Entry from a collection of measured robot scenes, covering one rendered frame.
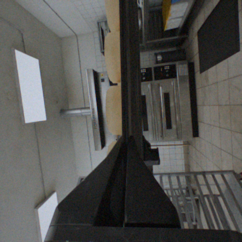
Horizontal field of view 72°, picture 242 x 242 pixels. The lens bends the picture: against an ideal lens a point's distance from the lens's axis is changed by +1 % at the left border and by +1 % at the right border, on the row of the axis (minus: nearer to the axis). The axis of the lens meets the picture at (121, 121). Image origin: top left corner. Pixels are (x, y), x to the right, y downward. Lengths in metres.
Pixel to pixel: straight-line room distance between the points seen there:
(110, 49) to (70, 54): 4.74
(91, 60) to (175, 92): 2.41
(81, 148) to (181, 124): 2.73
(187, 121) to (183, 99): 0.42
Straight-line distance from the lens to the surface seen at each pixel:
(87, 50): 4.76
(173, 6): 3.01
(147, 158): 0.53
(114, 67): 0.16
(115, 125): 0.15
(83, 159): 4.82
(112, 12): 0.20
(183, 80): 3.39
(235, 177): 2.09
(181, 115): 3.36
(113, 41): 0.17
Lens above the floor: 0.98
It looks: 8 degrees up
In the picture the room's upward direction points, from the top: 95 degrees counter-clockwise
